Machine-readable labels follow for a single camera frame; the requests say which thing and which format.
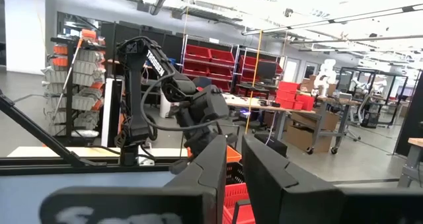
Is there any white cylindrical bin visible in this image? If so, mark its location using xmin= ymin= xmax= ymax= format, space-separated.
xmin=159 ymin=88 xmax=173 ymax=119

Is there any ceiling light strip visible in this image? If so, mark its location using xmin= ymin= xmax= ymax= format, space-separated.
xmin=241 ymin=4 xmax=423 ymax=36

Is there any white board panel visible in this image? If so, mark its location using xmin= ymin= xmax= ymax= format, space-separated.
xmin=100 ymin=77 xmax=115 ymax=148

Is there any yellow hanging cable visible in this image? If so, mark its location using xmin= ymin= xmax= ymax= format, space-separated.
xmin=244 ymin=30 xmax=264 ymax=135

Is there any black plastic slatted basket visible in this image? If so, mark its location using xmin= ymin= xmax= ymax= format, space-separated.
xmin=226 ymin=162 xmax=246 ymax=186

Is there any wooden top metal table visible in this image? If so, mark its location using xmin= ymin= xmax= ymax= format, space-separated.
xmin=397 ymin=137 xmax=423 ymax=188

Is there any red storage bin stack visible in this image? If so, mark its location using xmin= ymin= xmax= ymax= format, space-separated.
xmin=276 ymin=81 xmax=315 ymax=111

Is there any black rack with grey bins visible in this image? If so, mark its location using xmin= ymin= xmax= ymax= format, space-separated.
xmin=42 ymin=28 xmax=107 ymax=146

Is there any brown cardboard box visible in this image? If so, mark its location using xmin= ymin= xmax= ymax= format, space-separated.
xmin=286 ymin=110 xmax=340 ymax=154

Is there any red plastic slatted basket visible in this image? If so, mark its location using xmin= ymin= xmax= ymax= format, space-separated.
xmin=221 ymin=182 xmax=257 ymax=224

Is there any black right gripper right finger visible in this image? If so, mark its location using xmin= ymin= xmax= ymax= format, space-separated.
xmin=241 ymin=133 xmax=423 ymax=224

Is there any wooden workbench table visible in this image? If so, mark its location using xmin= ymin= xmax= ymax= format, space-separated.
xmin=224 ymin=93 xmax=362 ymax=155

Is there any black partition panel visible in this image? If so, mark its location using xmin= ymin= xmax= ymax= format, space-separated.
xmin=395 ymin=70 xmax=423 ymax=157

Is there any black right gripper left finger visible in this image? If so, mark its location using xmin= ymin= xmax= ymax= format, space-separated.
xmin=38 ymin=133 xmax=229 ymax=224

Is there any white pole with orange tip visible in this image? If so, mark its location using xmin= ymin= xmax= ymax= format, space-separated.
xmin=51 ymin=37 xmax=84 ymax=123

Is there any black computer monitor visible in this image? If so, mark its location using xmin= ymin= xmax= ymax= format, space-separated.
xmin=257 ymin=60 xmax=278 ymax=83

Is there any white humanoid robot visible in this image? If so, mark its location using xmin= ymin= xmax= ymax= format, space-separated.
xmin=312 ymin=58 xmax=338 ymax=98

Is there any metal rack with red bins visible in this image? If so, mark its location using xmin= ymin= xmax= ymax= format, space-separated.
xmin=236 ymin=47 xmax=287 ymax=93
xmin=180 ymin=35 xmax=239 ymax=93

